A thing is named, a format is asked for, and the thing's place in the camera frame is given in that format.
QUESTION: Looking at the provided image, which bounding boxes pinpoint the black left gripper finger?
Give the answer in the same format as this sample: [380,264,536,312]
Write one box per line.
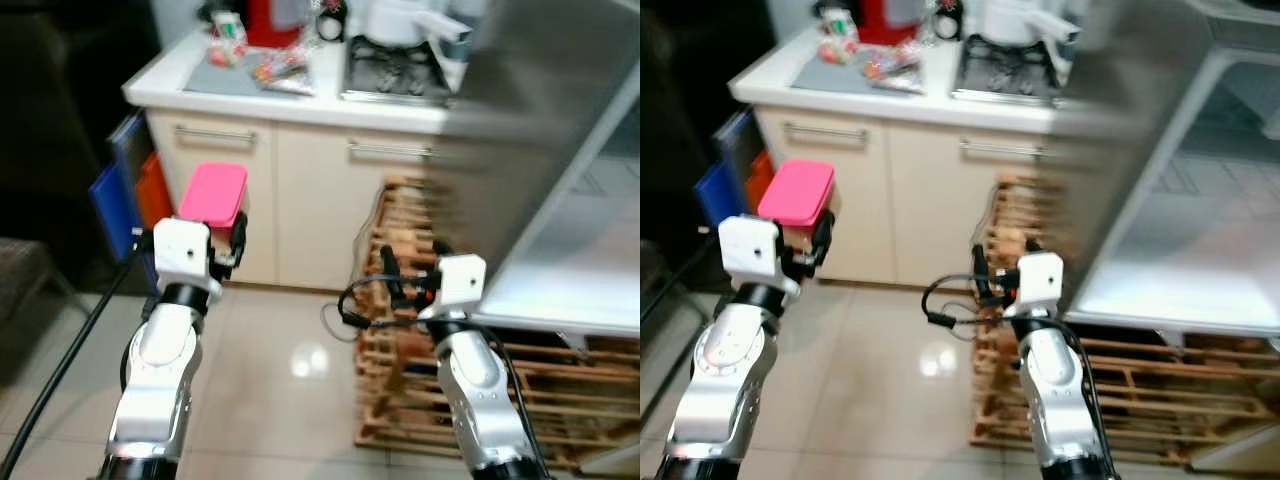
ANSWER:
[227,210,250,268]
[811,208,837,268]

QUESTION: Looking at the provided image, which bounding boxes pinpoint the pink lidded food container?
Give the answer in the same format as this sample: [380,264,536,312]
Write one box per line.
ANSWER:
[757,160,838,230]
[178,162,250,230]

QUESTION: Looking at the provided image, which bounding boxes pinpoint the silver fridge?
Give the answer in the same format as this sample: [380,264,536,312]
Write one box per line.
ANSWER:
[1048,0,1280,337]
[430,0,641,337]

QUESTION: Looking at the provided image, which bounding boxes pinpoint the beige cabinet with white countertop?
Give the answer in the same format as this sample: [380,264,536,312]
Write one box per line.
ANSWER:
[728,18,1076,291]
[122,18,473,293]

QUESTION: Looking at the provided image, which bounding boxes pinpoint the orange flat board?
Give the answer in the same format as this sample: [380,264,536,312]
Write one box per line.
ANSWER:
[745,148,778,217]
[135,150,174,232]

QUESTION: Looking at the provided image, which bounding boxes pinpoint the blue flat board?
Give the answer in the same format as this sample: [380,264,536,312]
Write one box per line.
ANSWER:
[88,110,153,264]
[695,108,763,233]

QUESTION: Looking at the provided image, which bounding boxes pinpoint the grey counter mat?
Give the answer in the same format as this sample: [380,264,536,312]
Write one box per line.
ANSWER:
[792,47,927,99]
[184,48,322,99]

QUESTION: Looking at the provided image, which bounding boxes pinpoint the colourful snack packet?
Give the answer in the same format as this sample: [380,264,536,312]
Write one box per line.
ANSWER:
[250,50,317,94]
[861,49,927,94]

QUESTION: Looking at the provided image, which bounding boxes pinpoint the steel gas stove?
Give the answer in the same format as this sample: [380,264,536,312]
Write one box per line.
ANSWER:
[340,34,457,107]
[950,32,1067,107]

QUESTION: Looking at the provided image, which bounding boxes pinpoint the wooden slatted rack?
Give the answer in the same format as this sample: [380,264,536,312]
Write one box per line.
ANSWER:
[354,175,641,473]
[968,175,1280,473]

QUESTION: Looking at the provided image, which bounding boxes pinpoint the brown woven seat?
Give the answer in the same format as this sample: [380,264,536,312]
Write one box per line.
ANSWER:
[0,236,59,347]

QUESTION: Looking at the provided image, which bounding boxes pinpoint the white and red carton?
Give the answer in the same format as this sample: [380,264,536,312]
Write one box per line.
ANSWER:
[817,8,860,64]
[207,10,250,70]

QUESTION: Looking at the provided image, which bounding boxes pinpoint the red kitchen appliance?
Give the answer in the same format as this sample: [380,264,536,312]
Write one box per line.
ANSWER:
[855,0,927,47]
[245,0,307,50]

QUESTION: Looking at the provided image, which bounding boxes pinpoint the white cooking pot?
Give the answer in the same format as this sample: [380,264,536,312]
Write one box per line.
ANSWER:
[975,0,1087,47]
[360,0,472,50]

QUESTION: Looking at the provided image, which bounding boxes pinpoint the black dotted jar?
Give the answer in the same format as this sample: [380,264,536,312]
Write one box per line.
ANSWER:
[314,0,350,42]
[930,0,967,42]

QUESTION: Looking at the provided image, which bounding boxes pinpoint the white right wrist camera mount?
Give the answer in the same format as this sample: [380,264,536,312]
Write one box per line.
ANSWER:
[436,254,489,312]
[1017,252,1065,310]

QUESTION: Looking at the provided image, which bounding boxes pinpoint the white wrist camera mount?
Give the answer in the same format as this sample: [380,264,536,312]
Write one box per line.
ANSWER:
[436,254,489,312]
[152,218,214,294]
[1017,252,1065,310]
[718,215,784,292]

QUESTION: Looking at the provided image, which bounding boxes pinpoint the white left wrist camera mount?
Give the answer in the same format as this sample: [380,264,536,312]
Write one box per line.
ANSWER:
[152,218,214,294]
[718,215,784,292]

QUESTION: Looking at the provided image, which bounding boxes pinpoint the metal cabinet bar handle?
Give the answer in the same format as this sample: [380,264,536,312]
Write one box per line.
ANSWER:
[172,123,260,148]
[958,137,1046,162]
[782,121,869,147]
[347,138,434,162]

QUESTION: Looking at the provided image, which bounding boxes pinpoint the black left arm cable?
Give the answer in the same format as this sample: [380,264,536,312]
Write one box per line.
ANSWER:
[640,232,723,421]
[0,250,153,480]

